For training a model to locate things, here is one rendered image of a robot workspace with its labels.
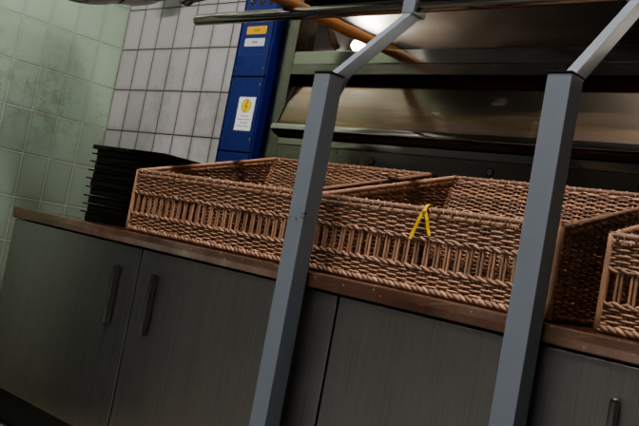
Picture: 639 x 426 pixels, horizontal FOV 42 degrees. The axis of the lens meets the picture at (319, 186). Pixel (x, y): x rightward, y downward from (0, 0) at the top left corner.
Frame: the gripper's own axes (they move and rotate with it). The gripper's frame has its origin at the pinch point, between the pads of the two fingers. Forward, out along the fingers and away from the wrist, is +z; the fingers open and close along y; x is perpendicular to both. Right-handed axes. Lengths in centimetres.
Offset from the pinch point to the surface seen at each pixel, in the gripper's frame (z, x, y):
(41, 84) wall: -121, -26, 20
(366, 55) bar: 40.4, -6.1, 17.9
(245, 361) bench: 28, -1, 81
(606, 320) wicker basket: 96, -7, 59
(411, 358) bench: 66, -2, 72
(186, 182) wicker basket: -6.1, -5.2, 47.4
